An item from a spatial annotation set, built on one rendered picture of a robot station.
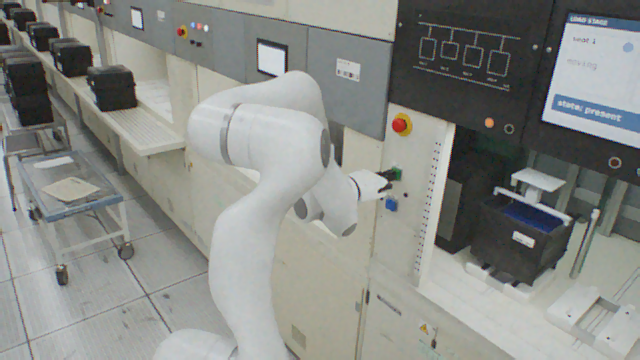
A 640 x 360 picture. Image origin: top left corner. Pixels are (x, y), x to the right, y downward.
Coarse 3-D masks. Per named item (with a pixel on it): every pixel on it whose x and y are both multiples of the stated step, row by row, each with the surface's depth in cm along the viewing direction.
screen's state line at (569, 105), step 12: (564, 96) 84; (552, 108) 86; (564, 108) 84; (576, 108) 82; (588, 108) 81; (600, 108) 79; (612, 108) 78; (600, 120) 80; (612, 120) 78; (624, 120) 77; (636, 120) 75
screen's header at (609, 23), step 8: (568, 16) 79; (576, 16) 78; (584, 16) 77; (592, 16) 76; (584, 24) 78; (592, 24) 77; (600, 24) 76; (608, 24) 75; (616, 24) 74; (624, 24) 73; (632, 24) 72
